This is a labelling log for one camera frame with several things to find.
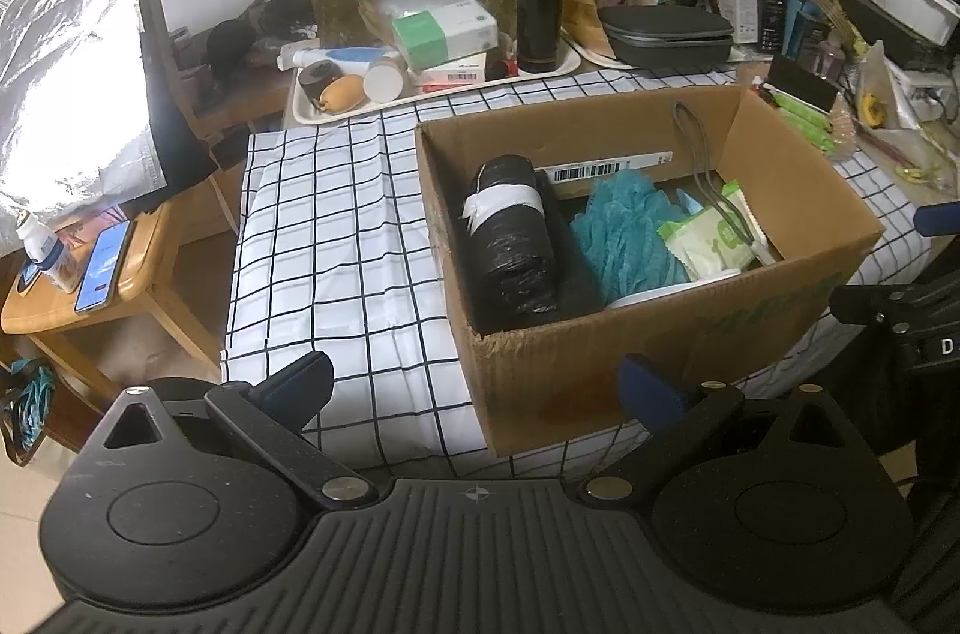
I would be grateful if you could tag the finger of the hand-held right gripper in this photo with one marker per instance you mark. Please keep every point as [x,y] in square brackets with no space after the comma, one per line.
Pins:
[937,220]
[877,308]

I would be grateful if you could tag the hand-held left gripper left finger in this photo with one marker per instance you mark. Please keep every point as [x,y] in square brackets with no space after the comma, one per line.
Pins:
[300,390]

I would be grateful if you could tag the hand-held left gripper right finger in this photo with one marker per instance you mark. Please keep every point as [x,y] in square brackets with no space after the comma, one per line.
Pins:
[649,394]

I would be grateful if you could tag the brown cardboard box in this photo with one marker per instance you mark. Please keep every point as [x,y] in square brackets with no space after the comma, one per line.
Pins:
[600,371]

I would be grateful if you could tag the teal mesh bath loofah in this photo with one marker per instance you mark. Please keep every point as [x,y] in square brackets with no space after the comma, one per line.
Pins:
[626,236]

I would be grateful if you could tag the green white wet wipes pack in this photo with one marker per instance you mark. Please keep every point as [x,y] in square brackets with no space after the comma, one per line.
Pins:
[709,244]

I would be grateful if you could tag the black garbage bag roll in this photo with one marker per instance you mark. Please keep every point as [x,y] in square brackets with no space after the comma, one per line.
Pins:
[514,244]

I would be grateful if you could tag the black white checked tablecloth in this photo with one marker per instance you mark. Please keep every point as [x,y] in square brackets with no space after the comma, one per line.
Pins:
[330,229]

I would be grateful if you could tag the green snack packets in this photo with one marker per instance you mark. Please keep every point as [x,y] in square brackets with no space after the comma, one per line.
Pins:
[802,124]

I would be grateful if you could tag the wooden stool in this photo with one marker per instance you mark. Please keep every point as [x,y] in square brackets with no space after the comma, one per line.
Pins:
[157,274]

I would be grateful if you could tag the black flat card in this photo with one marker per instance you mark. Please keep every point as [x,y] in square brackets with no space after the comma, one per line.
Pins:
[802,83]

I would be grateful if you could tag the black rectangular box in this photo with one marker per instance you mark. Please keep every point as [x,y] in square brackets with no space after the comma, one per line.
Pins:
[877,34]

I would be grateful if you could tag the blue smartphone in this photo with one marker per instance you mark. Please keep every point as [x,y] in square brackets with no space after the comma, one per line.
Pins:
[105,266]

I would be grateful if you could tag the metal forks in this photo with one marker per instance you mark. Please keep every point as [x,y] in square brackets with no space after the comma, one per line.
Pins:
[821,15]

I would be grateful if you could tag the black carton box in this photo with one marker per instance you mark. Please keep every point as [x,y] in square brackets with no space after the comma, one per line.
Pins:
[772,15]

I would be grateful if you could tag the white rectangular tray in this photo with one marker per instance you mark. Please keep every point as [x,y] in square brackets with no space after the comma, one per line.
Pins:
[307,113]

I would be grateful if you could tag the white bottle with blue label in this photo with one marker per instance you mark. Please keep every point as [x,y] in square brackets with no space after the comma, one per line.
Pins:
[49,251]

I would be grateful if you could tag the wooden side table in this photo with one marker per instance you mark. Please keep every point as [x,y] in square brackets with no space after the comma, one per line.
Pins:
[240,109]

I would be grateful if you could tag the white carton box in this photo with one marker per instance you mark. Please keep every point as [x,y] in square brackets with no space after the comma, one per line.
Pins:
[748,0]

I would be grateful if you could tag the yellow egg-shaped sponge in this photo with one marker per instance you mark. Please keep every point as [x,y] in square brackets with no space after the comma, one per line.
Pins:
[341,94]

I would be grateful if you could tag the black tape roll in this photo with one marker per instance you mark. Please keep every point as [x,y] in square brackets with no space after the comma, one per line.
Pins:
[315,79]

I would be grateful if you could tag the white cylindrical jar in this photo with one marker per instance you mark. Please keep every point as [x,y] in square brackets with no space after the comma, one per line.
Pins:
[384,81]

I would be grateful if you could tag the grey hard case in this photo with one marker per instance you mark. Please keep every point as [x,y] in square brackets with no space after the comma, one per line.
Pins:
[667,38]

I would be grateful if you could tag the white blue tube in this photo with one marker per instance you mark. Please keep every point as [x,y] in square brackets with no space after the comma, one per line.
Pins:
[337,57]

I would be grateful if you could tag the red white small box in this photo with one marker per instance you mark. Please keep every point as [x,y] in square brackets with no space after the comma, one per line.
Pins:
[450,72]

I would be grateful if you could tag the green white tissue box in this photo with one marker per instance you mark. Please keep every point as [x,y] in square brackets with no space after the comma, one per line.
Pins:
[442,34]

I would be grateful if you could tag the silver foil insulated bag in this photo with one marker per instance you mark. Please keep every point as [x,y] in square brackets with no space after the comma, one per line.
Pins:
[67,79]

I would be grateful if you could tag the brown paper bag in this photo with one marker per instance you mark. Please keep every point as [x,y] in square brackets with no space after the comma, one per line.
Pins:
[577,4]

